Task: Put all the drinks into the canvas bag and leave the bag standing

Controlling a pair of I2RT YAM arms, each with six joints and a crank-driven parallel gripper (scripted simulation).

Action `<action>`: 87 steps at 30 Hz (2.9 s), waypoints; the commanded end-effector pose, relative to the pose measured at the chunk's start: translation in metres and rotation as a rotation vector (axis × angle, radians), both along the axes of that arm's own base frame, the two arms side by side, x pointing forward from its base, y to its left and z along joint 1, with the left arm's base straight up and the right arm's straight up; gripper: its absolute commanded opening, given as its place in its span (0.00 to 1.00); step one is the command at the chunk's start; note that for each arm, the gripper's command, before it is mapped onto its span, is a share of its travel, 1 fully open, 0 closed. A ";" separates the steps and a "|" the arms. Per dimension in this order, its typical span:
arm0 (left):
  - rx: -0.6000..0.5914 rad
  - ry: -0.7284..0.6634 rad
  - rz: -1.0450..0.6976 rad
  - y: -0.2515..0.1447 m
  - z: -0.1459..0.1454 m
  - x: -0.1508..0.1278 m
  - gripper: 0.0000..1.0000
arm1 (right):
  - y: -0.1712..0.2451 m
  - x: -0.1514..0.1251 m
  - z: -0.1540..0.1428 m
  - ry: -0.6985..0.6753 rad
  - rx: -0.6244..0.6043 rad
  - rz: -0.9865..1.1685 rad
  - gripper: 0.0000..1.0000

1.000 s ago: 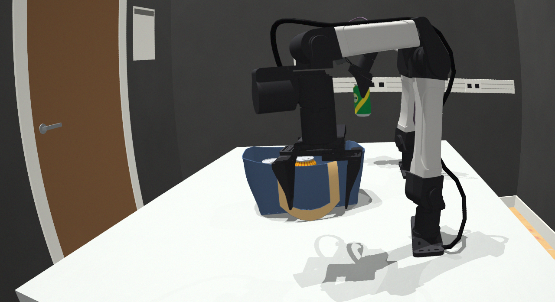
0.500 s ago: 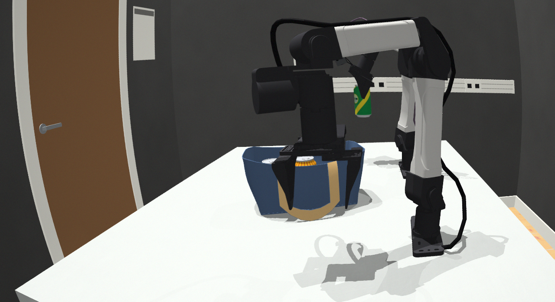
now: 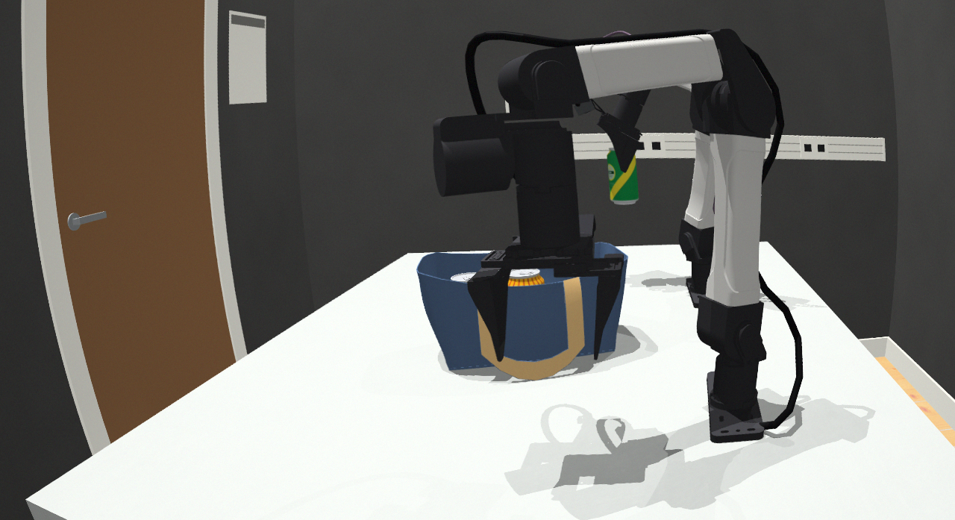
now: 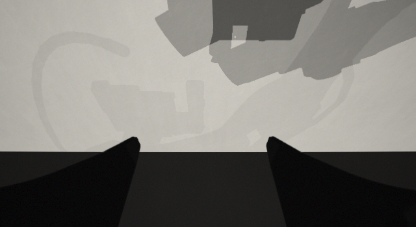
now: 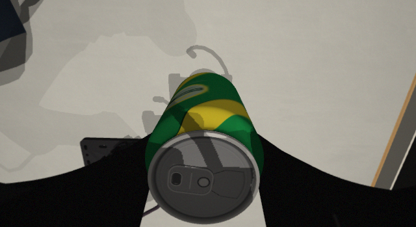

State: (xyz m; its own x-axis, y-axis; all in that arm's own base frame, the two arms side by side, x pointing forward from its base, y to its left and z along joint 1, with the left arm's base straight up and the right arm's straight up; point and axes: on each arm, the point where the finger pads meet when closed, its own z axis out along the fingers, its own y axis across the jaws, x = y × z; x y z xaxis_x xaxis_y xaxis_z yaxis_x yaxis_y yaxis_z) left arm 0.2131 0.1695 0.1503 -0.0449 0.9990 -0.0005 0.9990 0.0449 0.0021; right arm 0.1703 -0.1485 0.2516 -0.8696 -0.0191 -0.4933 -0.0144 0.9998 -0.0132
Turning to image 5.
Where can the green and yellow drink can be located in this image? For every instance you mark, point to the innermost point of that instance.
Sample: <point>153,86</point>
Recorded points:
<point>204,158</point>

